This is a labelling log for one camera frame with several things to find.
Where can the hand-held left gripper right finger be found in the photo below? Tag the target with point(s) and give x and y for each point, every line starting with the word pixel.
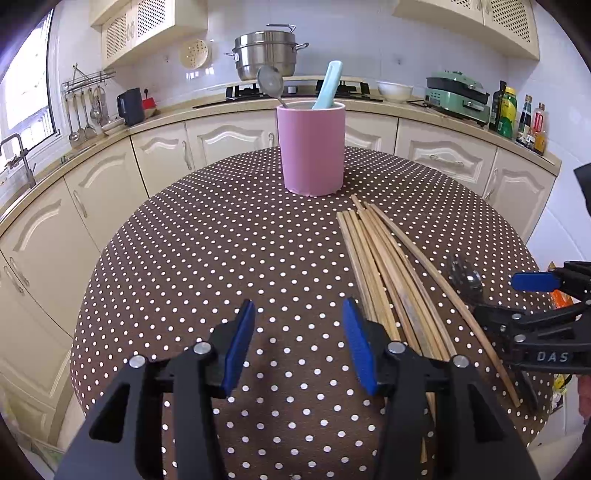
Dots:
pixel 358 341

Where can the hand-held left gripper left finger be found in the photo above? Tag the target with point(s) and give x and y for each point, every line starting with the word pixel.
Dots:
pixel 240 341

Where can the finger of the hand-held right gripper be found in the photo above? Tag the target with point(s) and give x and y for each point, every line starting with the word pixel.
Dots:
pixel 533 282
pixel 496 316

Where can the metal spoon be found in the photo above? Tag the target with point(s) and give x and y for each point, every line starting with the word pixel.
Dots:
pixel 466 279

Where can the pile of wooden chopsticks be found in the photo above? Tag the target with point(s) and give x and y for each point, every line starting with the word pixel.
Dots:
pixel 383 267

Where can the pink utensil holder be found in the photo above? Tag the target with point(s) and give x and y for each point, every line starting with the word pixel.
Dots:
pixel 311 152

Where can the person's right hand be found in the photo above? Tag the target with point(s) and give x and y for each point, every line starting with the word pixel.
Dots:
pixel 585 397

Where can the orange packet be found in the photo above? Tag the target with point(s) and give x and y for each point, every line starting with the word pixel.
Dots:
pixel 564 300

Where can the dark cloth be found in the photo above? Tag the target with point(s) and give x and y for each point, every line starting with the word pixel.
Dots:
pixel 584 189

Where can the brown polka dot tablecloth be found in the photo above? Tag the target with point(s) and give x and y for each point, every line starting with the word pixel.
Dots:
pixel 207 240

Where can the red label bottle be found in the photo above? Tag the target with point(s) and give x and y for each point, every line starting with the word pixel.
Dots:
pixel 539 131

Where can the dark sauce bottle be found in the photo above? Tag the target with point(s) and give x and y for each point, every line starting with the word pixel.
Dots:
pixel 524 122

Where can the yellow green bottle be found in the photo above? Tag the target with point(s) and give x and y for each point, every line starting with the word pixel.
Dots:
pixel 508 113

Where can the dark oil bottle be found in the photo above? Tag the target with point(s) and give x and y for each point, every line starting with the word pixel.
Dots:
pixel 497 106

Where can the green electric grill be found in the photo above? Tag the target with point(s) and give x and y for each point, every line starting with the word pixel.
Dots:
pixel 457 99

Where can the cream kitchen base cabinets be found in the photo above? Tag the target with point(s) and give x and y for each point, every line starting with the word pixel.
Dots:
pixel 221 138

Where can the white bowl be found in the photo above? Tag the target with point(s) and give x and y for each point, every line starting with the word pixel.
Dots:
pixel 395 91

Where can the beige kitchen countertop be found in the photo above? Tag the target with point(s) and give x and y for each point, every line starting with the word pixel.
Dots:
pixel 166 115

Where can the black gas stove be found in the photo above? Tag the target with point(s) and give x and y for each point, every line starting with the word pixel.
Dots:
pixel 300 90

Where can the black electric kettle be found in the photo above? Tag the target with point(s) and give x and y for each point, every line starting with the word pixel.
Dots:
pixel 130 107

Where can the metal ladle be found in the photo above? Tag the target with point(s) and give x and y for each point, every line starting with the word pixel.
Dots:
pixel 270 82

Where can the light blue spatula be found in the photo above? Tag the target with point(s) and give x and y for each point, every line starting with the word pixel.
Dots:
pixel 330 81

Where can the hanging metal utensil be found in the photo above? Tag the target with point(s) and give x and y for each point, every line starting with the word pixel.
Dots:
pixel 96 108
pixel 71 124
pixel 87 120
pixel 80 122

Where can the stainless steel steamer pot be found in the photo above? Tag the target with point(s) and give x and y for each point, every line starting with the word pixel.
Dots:
pixel 265 53

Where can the metal sink faucet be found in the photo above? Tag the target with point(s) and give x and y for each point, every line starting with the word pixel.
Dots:
pixel 21 152

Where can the round cream colander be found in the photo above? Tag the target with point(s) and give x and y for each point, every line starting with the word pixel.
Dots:
pixel 195 53

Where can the kitchen window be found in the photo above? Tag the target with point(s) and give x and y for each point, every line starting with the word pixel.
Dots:
pixel 27 92

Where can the cream lattice wall cabinet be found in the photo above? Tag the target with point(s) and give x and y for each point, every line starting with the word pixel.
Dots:
pixel 485 21
pixel 138 25

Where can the metal wall utensil rack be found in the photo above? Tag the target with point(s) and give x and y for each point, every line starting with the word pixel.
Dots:
pixel 87 79

